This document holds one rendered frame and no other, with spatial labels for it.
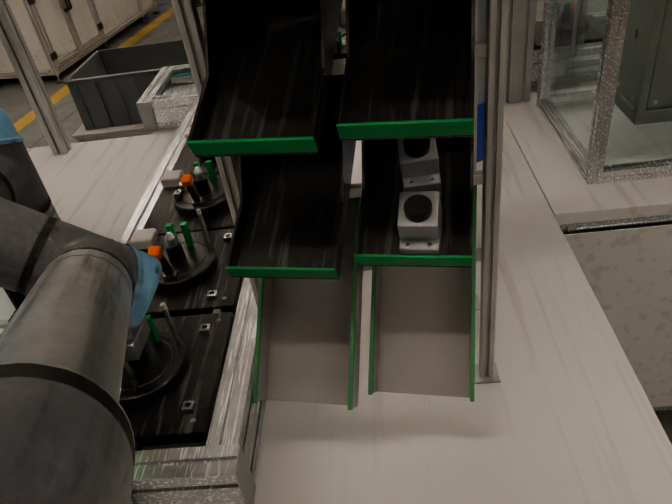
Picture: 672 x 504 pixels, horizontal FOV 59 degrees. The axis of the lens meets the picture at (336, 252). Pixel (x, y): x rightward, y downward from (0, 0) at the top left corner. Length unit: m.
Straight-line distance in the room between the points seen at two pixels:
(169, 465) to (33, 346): 0.54
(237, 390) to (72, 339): 0.56
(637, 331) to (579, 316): 0.57
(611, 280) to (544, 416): 0.64
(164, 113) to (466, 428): 1.45
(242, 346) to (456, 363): 0.35
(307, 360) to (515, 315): 0.44
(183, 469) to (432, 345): 0.36
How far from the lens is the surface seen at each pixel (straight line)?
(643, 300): 1.61
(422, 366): 0.80
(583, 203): 1.41
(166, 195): 1.40
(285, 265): 0.69
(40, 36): 5.98
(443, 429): 0.93
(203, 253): 1.13
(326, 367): 0.80
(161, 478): 0.84
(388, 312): 0.80
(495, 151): 0.75
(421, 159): 0.68
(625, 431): 0.97
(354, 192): 0.75
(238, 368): 0.93
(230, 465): 0.82
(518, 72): 1.85
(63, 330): 0.36
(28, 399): 0.25
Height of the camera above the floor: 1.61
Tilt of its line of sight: 36 degrees down
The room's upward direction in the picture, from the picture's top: 9 degrees counter-clockwise
